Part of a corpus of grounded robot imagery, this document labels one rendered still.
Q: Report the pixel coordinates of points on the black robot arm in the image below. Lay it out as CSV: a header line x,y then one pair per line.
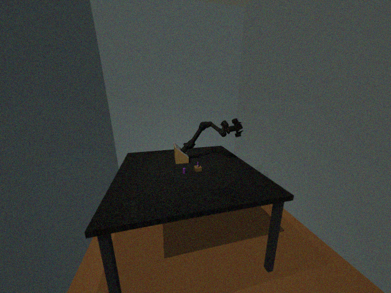
x,y
204,125

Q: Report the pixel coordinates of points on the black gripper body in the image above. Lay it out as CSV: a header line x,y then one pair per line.
x,y
234,121

